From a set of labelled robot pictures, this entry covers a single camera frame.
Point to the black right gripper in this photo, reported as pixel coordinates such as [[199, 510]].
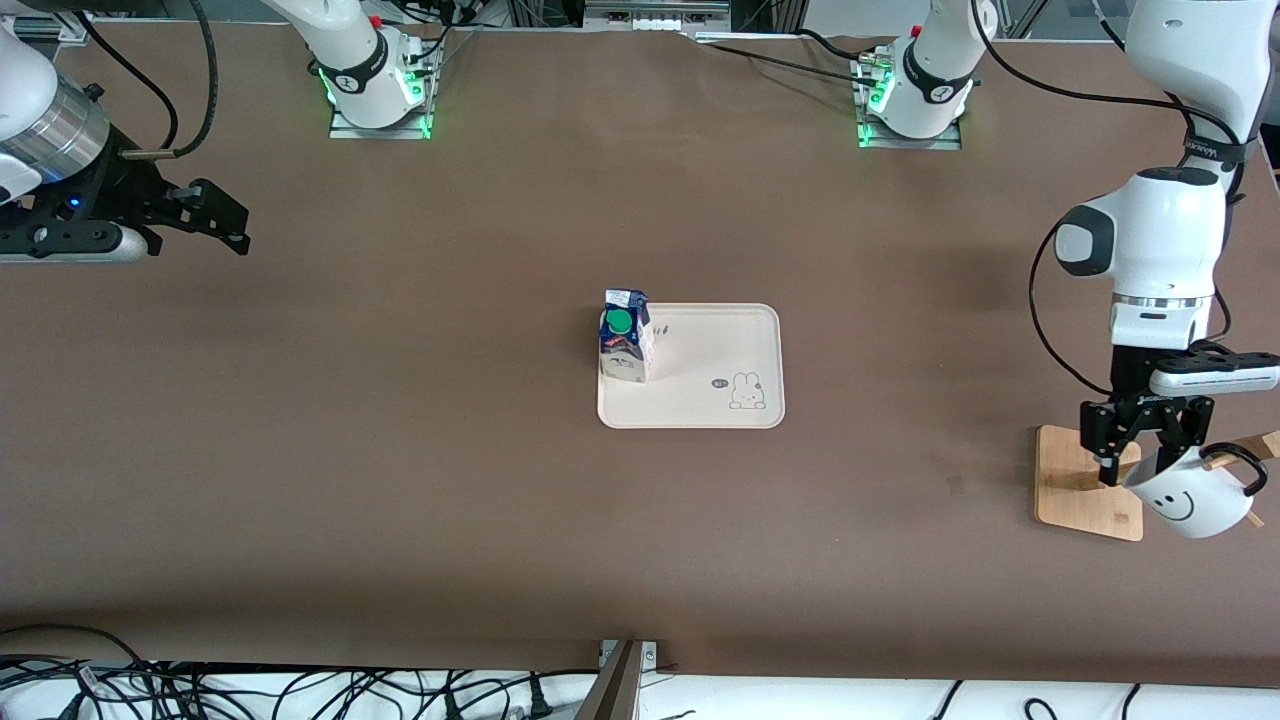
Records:
[[122, 185]]

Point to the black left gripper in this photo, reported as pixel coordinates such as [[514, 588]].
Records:
[[1133, 372]]

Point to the white smiley face mug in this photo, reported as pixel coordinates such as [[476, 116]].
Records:
[[1200, 505]]

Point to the blue white milk carton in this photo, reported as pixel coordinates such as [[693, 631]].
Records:
[[625, 350]]

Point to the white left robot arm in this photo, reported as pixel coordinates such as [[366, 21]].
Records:
[[1170, 240]]

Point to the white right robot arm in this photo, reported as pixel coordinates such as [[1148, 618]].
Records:
[[25, 90]]

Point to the cream rabbit print tray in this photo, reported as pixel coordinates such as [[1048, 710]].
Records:
[[700, 390]]

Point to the wooden mug stand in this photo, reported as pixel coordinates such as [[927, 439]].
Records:
[[1080, 500]]

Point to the brown table cover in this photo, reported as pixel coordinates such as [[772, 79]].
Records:
[[500, 550]]

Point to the grey metal box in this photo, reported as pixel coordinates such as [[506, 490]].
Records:
[[655, 15]]

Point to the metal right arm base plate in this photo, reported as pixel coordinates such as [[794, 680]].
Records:
[[345, 131]]

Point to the aluminium frame profile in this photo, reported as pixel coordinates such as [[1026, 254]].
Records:
[[62, 28]]

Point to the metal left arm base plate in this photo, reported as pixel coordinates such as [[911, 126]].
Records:
[[950, 143]]

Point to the small metal bracket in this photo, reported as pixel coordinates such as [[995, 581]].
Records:
[[648, 655]]

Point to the grey metal post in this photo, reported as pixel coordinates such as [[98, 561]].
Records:
[[612, 690]]

